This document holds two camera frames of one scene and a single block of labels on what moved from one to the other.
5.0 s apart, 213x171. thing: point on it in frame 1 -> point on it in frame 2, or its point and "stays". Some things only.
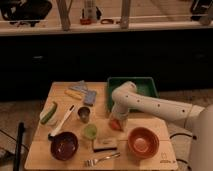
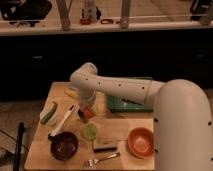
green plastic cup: (90, 131) stays
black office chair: (24, 11) stays
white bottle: (90, 10) stays
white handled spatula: (52, 133) stays
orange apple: (115, 124) -> (88, 113)
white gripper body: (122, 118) -> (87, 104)
